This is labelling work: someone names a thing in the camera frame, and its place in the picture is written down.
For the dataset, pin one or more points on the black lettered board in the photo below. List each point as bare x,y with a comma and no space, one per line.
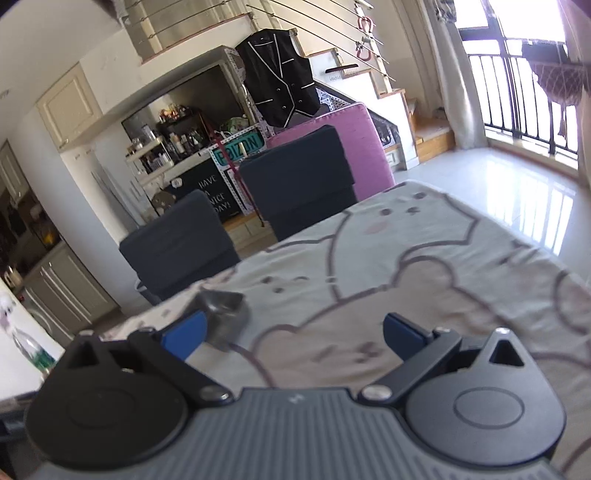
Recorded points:
210,194

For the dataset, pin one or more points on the cream upper cabinet door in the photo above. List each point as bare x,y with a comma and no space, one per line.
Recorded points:
69,106

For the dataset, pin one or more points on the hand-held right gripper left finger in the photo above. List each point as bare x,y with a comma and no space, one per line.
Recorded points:
184,337

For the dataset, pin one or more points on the dark grey chair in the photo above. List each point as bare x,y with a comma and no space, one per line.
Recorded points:
300,180
180,244

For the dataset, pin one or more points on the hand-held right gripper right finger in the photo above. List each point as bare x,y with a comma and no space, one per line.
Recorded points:
401,334

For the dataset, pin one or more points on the dark rectangular metal pan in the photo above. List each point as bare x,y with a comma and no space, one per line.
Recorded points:
226,318

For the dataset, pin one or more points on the cream kitchen base cabinet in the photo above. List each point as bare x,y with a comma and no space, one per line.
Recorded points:
64,290

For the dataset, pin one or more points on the clear water bottle green label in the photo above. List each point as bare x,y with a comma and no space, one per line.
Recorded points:
30,353

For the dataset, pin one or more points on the white staircase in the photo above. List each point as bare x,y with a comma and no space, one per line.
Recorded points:
397,110

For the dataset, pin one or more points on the printed bear tablecloth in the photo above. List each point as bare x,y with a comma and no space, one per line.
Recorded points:
415,277

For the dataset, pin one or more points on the hanging woven basket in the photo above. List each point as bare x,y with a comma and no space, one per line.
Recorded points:
554,76

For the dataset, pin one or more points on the pink carabiner hook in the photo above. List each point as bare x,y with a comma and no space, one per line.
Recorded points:
365,23
362,51

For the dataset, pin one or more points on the beige curtain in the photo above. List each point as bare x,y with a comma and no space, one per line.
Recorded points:
455,69

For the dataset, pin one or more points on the white shelf rack with bottles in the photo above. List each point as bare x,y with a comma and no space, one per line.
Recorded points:
152,159

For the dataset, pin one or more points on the black balcony railing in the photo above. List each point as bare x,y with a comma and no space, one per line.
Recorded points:
521,92

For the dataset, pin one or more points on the green licence plate sign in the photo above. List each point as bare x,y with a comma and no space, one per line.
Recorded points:
238,150

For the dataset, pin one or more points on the black vest with white trim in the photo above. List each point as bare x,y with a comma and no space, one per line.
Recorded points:
277,78

